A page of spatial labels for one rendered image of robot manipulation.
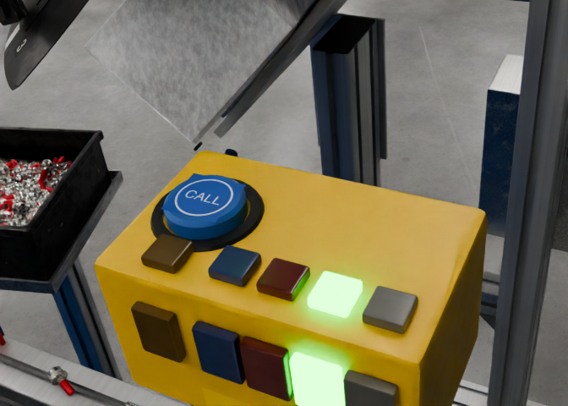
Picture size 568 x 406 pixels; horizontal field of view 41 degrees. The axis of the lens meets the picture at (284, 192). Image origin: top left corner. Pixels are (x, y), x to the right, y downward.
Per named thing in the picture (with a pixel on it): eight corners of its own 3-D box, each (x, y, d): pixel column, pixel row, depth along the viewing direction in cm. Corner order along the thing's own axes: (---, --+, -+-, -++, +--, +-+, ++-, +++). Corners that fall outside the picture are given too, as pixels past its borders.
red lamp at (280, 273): (312, 275, 33) (310, 265, 32) (293, 304, 31) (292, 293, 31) (275, 265, 33) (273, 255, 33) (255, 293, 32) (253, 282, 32)
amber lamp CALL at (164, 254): (195, 250, 35) (193, 240, 34) (174, 276, 33) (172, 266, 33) (163, 241, 35) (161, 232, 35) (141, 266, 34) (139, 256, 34)
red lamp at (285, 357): (296, 393, 33) (290, 348, 31) (290, 403, 33) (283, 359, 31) (253, 378, 34) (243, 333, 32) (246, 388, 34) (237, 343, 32)
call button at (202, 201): (264, 205, 38) (259, 178, 36) (223, 257, 35) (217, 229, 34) (196, 189, 39) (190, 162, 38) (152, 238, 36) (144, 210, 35)
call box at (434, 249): (477, 353, 41) (491, 203, 35) (418, 513, 34) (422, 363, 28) (226, 280, 48) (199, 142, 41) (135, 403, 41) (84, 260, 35)
